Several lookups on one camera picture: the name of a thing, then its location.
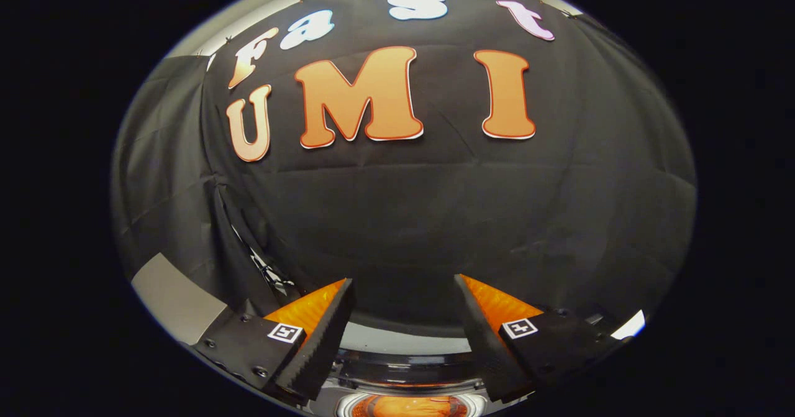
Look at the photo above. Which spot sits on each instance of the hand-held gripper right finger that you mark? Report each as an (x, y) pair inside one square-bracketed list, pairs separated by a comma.
[(487, 348)]

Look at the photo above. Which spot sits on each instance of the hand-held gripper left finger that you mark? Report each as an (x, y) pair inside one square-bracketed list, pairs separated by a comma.
[(323, 342)]

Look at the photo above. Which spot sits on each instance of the dark grey washing machine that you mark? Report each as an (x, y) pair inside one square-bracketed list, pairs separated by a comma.
[(404, 373)]

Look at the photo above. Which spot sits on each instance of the orange shirt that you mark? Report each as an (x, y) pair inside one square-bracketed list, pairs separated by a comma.
[(410, 407)]

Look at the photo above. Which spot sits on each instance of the black backdrop cloth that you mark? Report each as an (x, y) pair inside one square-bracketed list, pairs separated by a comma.
[(435, 218)]

